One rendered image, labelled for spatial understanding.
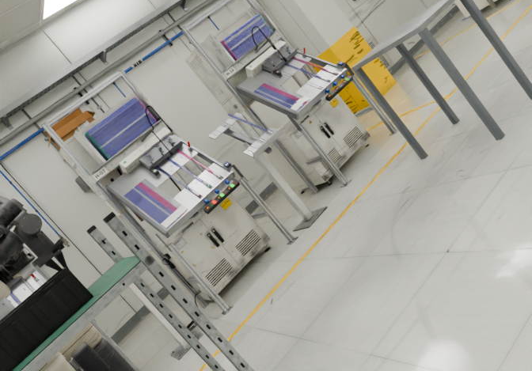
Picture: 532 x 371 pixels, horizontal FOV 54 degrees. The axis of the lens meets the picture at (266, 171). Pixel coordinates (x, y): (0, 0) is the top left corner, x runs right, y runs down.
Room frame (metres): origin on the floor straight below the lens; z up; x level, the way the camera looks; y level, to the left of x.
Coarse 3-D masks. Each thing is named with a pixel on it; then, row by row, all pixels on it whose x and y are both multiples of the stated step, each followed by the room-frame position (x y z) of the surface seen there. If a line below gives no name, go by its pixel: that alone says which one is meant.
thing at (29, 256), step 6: (24, 246) 2.01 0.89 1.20; (18, 252) 1.94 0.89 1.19; (24, 252) 1.99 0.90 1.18; (30, 252) 1.99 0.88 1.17; (18, 258) 1.94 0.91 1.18; (24, 258) 1.96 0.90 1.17; (30, 258) 1.97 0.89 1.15; (6, 264) 1.93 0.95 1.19; (12, 264) 1.93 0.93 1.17; (18, 264) 1.94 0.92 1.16; (24, 264) 1.96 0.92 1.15; (6, 270) 1.95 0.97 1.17; (12, 270) 1.95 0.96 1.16; (18, 270) 1.95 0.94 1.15; (12, 276) 1.94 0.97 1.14
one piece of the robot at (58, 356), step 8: (0, 264) 1.94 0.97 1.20; (0, 272) 1.92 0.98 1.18; (0, 280) 1.92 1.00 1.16; (8, 280) 1.93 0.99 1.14; (0, 288) 1.90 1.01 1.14; (8, 288) 1.92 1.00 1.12; (0, 296) 1.90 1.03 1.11; (8, 296) 1.91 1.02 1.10; (56, 360) 1.88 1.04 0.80; (64, 360) 1.87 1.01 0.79; (72, 360) 2.04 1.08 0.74; (40, 368) 1.87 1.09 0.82; (48, 368) 1.86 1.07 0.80; (56, 368) 1.85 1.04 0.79; (64, 368) 1.86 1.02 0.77; (72, 368) 1.87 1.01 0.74; (80, 368) 2.04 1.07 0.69
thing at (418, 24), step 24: (408, 24) 3.29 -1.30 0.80; (480, 24) 3.00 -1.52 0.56; (384, 48) 3.12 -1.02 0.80; (432, 48) 2.84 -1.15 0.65; (504, 48) 2.99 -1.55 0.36; (360, 72) 3.43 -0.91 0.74; (456, 72) 2.83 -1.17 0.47; (432, 96) 3.62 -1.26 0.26; (528, 96) 3.01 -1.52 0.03; (456, 120) 3.59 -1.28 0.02
